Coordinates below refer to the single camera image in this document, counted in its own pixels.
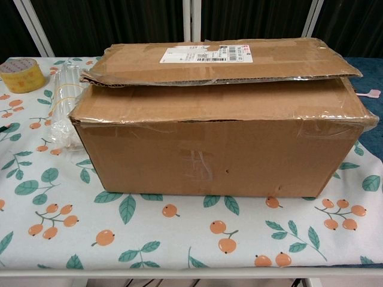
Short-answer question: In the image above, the orange fruit leaf tablecloth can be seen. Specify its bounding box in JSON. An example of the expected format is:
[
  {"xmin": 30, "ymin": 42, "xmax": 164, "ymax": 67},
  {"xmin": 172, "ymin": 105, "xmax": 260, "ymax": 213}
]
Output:
[{"xmin": 0, "ymin": 56, "xmax": 383, "ymax": 269}]

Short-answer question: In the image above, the bundled white straws pack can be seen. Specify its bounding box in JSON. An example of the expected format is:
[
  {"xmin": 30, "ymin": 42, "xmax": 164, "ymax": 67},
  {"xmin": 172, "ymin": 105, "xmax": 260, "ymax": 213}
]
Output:
[{"xmin": 48, "ymin": 59, "xmax": 88, "ymax": 151}]

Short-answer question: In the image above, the black pleated curtain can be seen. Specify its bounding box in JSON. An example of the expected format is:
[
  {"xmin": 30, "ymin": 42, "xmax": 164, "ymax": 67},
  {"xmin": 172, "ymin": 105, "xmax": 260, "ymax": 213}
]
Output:
[
  {"xmin": 0, "ymin": 0, "xmax": 40, "ymax": 65},
  {"xmin": 29, "ymin": 0, "xmax": 185, "ymax": 58},
  {"xmin": 312, "ymin": 0, "xmax": 383, "ymax": 58},
  {"xmin": 200, "ymin": 0, "xmax": 309, "ymax": 42}
]

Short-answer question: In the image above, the white slanted frame post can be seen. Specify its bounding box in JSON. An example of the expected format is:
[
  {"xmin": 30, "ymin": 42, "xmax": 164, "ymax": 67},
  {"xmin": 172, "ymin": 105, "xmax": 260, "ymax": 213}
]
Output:
[
  {"xmin": 300, "ymin": 0, "xmax": 325, "ymax": 40},
  {"xmin": 12, "ymin": 0, "xmax": 56, "ymax": 58}
]

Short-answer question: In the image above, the yellow packing tape roll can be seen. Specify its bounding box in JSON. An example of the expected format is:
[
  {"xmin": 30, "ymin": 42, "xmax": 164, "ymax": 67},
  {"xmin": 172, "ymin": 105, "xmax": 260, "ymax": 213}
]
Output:
[{"xmin": 0, "ymin": 59, "xmax": 46, "ymax": 94}]

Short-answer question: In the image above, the brown cardboard shipping box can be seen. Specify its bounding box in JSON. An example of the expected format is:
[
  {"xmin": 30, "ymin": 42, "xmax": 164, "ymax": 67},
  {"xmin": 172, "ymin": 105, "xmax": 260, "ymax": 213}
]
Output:
[{"xmin": 68, "ymin": 38, "xmax": 378, "ymax": 201}]

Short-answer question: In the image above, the dark blue table mat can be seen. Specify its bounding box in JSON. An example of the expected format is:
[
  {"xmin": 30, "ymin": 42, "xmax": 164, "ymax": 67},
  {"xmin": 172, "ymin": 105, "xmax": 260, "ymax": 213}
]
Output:
[{"xmin": 342, "ymin": 56, "xmax": 383, "ymax": 128}]

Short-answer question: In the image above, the white upright frame post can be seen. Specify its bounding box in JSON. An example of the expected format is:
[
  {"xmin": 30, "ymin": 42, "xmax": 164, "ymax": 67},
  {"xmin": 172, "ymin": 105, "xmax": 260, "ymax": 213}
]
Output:
[{"xmin": 181, "ymin": 0, "xmax": 203, "ymax": 42}]

